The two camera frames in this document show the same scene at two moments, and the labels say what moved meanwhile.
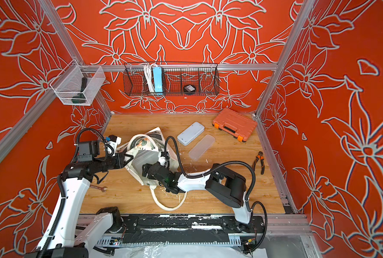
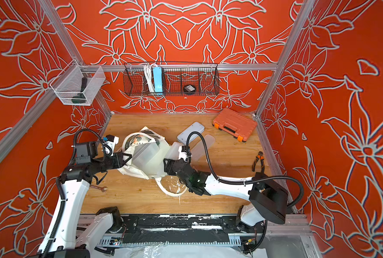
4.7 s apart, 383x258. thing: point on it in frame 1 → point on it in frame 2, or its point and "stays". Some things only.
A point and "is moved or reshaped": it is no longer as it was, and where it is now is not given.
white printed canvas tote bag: (145, 148) is moved or reshaped
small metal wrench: (104, 189) stays
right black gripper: (147, 168) → (173, 164)
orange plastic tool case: (238, 126) stays
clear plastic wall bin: (78, 85) stays
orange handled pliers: (260, 155) stays
